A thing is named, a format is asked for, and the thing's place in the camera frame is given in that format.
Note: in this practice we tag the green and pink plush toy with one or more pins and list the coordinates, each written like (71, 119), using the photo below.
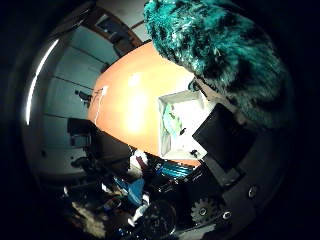
(171, 124)

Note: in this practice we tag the teal black-spotted plush toy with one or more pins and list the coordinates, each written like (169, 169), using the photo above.
(220, 50)

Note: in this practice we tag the grey fabric container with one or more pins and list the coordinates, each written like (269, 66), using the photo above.
(186, 113)

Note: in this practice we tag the person in blue top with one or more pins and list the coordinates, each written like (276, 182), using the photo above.
(133, 190)

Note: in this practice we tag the black equipment stand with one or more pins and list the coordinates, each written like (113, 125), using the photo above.
(80, 130)

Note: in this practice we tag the ceiling light strip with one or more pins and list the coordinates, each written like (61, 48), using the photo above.
(38, 80)

